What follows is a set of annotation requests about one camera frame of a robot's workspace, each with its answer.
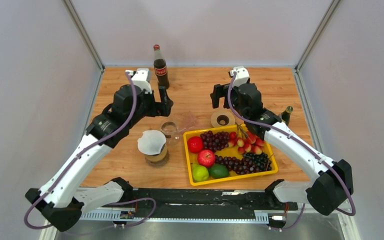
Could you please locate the white paper coffee filter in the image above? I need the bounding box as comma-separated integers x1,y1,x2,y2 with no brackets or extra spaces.
137,130,167,156

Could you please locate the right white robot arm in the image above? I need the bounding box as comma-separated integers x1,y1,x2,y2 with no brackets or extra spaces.
210,83,357,216

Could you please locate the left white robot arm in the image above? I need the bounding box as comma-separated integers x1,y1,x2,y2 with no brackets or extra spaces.
23,84,174,232

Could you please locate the clear glass dripper cone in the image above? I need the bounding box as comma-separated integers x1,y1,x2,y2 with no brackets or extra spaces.
179,112,201,133

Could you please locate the small clear glass cup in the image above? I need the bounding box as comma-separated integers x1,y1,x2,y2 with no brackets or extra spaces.
160,120,181,146

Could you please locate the cola glass bottle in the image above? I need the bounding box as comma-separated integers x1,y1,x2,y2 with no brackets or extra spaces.
153,44,170,89

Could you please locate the red tomato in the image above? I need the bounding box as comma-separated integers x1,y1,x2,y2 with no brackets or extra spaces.
187,136,204,154

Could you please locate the upper red grape bunch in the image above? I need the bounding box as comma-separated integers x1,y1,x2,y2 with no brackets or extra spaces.
199,130,230,153

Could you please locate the red cherries bunch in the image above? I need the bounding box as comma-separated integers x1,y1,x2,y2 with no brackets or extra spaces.
227,123,265,156

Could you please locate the green glass bottle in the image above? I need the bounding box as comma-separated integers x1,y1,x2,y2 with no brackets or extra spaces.
279,106,294,126

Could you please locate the yellow plastic tray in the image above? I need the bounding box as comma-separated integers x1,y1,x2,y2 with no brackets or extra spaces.
183,125,278,186

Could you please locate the red apple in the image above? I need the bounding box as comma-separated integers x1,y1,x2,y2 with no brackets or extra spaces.
197,149,216,168

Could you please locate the lower dark grape bunch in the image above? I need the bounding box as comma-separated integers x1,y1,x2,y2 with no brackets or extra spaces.
215,152,273,175

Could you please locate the green lime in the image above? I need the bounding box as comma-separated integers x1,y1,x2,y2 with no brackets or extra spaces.
191,163,210,183

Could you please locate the green avocado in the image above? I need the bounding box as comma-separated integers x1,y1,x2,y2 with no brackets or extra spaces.
208,163,230,179

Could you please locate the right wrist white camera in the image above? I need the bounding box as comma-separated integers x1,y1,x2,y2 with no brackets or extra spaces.
229,66,250,87

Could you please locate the wrist white camera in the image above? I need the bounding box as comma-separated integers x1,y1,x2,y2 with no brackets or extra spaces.
229,66,250,87
125,68,153,94

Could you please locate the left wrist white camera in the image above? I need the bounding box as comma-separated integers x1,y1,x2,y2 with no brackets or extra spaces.
125,68,153,94

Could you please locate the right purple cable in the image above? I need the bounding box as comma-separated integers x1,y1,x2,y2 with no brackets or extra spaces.
227,73,357,232

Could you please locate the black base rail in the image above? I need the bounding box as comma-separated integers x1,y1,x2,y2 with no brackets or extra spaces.
126,188,298,220

